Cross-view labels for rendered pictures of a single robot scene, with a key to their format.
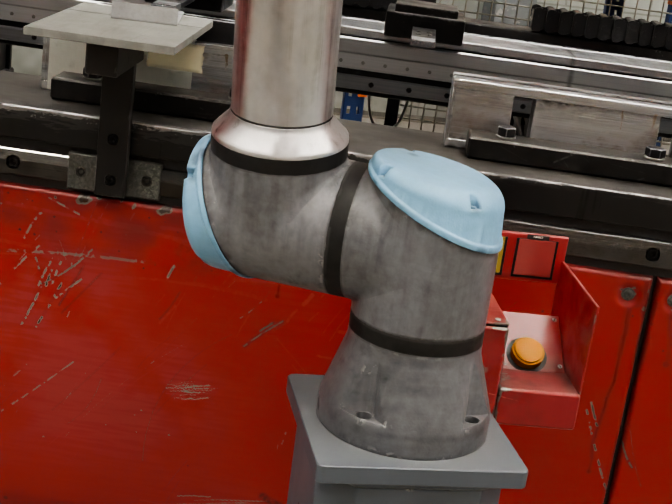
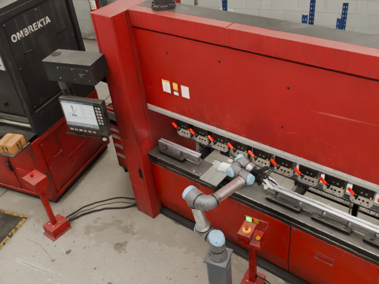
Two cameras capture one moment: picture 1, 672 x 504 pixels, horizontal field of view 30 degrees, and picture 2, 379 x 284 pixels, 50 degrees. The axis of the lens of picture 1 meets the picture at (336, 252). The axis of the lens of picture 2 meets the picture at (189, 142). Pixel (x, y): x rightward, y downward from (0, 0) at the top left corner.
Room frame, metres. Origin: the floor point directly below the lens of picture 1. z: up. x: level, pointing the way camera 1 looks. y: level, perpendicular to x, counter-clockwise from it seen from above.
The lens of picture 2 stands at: (-0.59, -1.27, 3.35)
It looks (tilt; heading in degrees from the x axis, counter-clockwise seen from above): 36 degrees down; 40
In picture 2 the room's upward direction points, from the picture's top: 7 degrees counter-clockwise
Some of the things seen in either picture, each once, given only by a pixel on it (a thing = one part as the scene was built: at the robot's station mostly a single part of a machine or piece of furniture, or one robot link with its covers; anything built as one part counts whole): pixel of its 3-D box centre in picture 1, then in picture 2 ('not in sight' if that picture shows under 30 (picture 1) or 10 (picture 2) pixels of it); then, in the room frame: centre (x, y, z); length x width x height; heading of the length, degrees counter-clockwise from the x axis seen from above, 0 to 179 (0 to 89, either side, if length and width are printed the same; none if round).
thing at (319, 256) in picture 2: not in sight; (324, 258); (1.54, -0.72, 0.59); 0.15 x 0.02 x 0.07; 88
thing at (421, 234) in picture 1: (421, 239); (216, 240); (1.01, -0.07, 0.94); 0.13 x 0.12 x 0.14; 76
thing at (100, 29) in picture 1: (125, 26); (216, 173); (1.59, 0.30, 1.00); 0.26 x 0.18 x 0.01; 178
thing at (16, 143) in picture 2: not in sight; (9, 143); (0.88, 2.36, 1.04); 0.30 x 0.26 x 0.12; 102
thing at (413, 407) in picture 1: (409, 368); (217, 251); (1.01, -0.08, 0.82); 0.15 x 0.15 x 0.10
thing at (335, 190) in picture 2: not in sight; (335, 182); (1.70, -0.68, 1.26); 0.15 x 0.09 x 0.17; 88
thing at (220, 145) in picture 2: not in sight; (221, 140); (1.74, 0.32, 1.26); 0.15 x 0.09 x 0.17; 88
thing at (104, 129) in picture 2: not in sight; (87, 114); (1.30, 1.50, 1.42); 0.45 x 0.12 x 0.36; 105
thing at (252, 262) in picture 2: not in sight; (252, 260); (1.36, -0.18, 0.39); 0.05 x 0.05 x 0.54; 7
